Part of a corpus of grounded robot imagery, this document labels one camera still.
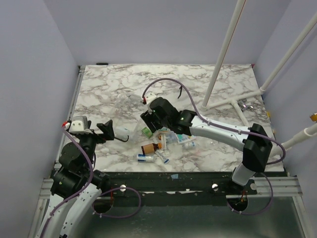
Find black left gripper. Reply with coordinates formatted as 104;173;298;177
77;119;114;171

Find white plastic bottle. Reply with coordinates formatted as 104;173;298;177
114;126;131;141

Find small green medicine carton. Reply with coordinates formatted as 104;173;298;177
141;127;153;138

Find grey zip bag green header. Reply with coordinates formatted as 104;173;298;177
165;131;178;144

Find clear plastic medicine box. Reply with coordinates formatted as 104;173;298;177
110;92;149;143

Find amber bottle orange cap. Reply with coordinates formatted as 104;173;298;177
141;143;162;155

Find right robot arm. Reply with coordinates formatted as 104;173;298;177
141;96;272;194

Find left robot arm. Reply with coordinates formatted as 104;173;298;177
29;117;115;238

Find blue white gauze dressing pack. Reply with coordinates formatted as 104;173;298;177
176;134;196;144

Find white paper sachets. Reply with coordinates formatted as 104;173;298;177
158;134;170;155

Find white gauze roll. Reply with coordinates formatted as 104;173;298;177
136;154;156;163

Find small blue white tube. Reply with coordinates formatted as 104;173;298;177
156;151;170;164

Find metal clamp on pipe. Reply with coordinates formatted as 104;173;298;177
238;99;254;112

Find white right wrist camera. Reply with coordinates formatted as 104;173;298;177
143;91;157;107

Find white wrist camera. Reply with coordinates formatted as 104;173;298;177
143;91;157;107
64;116;91;134

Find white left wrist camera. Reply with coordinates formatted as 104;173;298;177
64;116;91;134

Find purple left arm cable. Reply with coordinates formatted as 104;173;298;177
37;121;142;238

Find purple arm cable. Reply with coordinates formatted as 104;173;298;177
37;121;142;238
142;78;288;215

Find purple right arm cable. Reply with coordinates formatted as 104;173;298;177
142;78;288;215

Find white pvc pipe frame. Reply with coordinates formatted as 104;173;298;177
203;0;317;161

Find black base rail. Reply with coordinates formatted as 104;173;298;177
49;171;290;206

